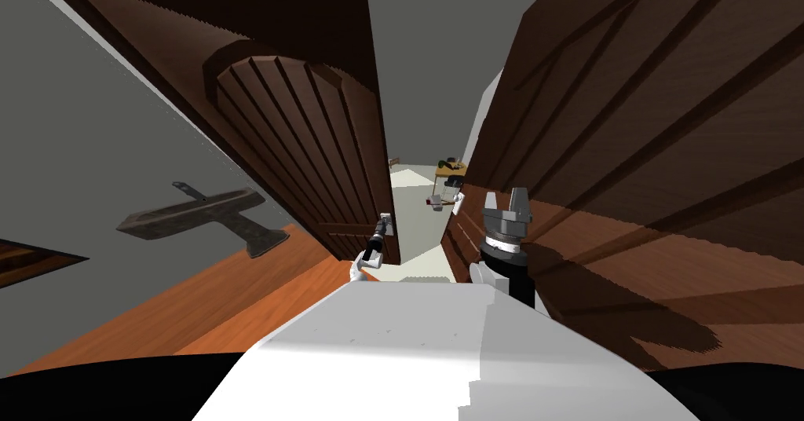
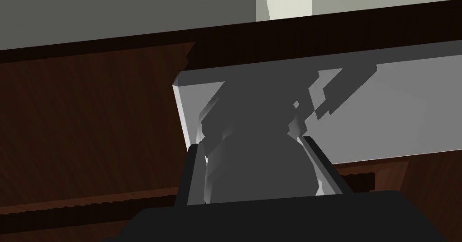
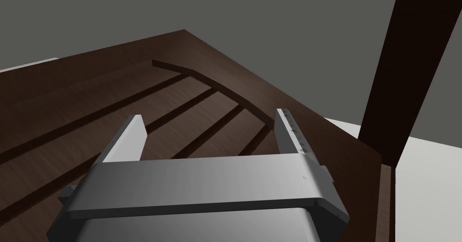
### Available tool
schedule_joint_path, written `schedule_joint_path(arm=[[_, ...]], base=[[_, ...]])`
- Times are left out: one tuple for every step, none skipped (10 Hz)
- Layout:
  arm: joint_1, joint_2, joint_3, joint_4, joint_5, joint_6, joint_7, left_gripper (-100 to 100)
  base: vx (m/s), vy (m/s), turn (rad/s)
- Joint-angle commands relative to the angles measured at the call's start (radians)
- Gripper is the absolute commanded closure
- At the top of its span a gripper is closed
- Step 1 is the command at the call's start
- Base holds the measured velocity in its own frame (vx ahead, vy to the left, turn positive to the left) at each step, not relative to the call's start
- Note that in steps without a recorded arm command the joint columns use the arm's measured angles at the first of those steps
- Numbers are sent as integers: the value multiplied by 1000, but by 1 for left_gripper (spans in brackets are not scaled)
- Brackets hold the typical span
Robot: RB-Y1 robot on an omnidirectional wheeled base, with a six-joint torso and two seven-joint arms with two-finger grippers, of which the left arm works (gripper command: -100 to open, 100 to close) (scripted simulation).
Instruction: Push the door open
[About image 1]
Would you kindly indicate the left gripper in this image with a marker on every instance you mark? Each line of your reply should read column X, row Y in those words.
column 379, row 230

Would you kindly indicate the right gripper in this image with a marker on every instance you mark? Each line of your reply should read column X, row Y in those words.
column 506, row 225

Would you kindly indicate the yellow table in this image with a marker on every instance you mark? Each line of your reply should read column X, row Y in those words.
column 453, row 169

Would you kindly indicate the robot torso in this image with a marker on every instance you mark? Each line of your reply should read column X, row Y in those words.
column 402, row 352

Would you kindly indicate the brown arched panel door leaf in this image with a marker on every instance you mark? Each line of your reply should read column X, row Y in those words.
column 295, row 125

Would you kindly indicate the brown braced wooden door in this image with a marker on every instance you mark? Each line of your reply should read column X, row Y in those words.
column 659, row 157

